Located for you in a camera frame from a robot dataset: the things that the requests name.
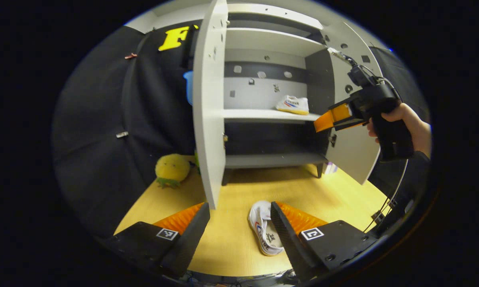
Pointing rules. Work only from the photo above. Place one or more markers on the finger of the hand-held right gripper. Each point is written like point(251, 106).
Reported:
point(349, 124)
point(331, 118)

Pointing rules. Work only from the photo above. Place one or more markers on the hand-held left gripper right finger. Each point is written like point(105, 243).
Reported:
point(291, 247)

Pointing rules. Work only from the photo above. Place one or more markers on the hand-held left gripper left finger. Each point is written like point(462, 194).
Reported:
point(191, 243)

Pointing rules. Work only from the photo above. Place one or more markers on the white shoe cabinet door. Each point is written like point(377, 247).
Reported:
point(209, 131)
point(349, 151)

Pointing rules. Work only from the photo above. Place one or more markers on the white canvas shoe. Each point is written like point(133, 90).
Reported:
point(293, 105)
point(263, 227)

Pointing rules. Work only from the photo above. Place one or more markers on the white shoe cabinet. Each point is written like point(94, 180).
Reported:
point(263, 115)

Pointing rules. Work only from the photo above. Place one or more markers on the black backdrop cloth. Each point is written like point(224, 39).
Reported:
point(100, 139)
point(411, 91)

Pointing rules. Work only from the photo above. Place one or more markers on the cream purple book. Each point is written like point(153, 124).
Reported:
point(329, 167)

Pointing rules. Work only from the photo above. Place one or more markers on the yellow plush toy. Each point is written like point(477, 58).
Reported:
point(171, 167)

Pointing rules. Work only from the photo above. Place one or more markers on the small white clip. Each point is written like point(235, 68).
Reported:
point(122, 134)

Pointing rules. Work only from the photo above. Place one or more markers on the small orange clip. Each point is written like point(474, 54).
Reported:
point(130, 56)

